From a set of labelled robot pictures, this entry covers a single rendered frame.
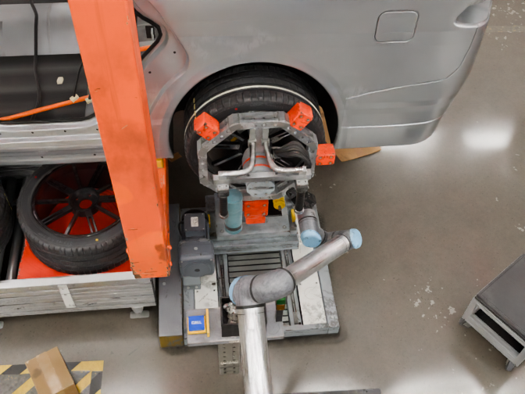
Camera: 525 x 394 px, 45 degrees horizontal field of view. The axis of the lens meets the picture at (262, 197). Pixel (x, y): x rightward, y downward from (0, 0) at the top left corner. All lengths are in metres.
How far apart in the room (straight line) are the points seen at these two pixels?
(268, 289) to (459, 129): 2.37
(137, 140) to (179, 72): 0.58
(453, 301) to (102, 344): 1.88
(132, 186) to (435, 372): 1.84
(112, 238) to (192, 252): 0.39
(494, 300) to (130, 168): 1.89
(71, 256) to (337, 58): 1.55
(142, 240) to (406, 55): 1.36
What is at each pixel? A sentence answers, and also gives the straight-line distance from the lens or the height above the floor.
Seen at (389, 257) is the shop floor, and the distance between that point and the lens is 3.73.
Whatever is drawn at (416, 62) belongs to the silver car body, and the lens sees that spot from 2.89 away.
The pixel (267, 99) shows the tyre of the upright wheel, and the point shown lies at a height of 1.17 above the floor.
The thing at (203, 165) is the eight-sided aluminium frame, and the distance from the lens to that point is 2.91.
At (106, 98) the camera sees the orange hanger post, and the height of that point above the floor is 1.63.
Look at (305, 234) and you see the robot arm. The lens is 2.94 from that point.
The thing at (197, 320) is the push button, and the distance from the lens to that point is 2.90.
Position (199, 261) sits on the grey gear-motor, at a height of 0.39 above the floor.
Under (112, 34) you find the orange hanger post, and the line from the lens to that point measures 1.96.
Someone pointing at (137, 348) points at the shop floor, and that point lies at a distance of 3.40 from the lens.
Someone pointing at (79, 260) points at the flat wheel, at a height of 0.41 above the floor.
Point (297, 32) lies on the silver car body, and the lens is 2.64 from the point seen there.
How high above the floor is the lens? 3.05
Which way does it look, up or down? 52 degrees down
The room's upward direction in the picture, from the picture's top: 3 degrees clockwise
